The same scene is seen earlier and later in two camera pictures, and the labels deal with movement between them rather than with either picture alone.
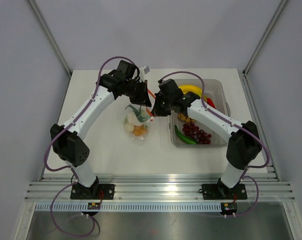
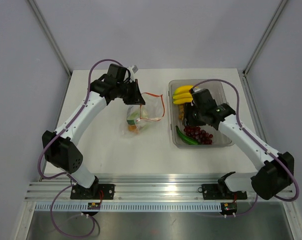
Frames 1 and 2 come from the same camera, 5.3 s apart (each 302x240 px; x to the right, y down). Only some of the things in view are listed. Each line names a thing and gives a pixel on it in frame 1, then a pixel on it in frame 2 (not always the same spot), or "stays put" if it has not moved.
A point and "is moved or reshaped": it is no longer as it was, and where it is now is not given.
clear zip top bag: [137, 121] is moved or reshaped
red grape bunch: [199, 135] stays put
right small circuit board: [229, 207] stays put
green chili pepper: [184, 138] stays put
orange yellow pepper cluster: [140, 130] to [132, 127]
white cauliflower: [131, 120] to [143, 124]
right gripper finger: [162, 112] to [188, 114]
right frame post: [280, 8] stays put
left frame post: [45, 27] stays put
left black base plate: [96, 191] stays put
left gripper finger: [144, 91] to [137, 97]
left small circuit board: [94, 206] stays put
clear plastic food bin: [215, 90] stays put
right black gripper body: [166, 102] to [198, 118]
